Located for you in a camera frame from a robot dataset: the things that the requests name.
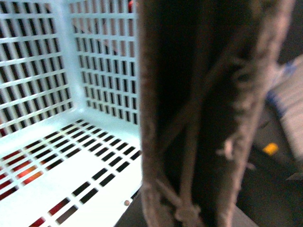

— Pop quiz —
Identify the brown basket handle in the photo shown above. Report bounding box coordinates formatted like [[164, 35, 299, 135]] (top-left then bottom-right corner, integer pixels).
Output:
[[138, 0, 295, 227]]

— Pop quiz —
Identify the light teal plastic basket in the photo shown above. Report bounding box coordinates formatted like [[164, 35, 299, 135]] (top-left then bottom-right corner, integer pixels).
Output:
[[0, 0, 142, 227]]

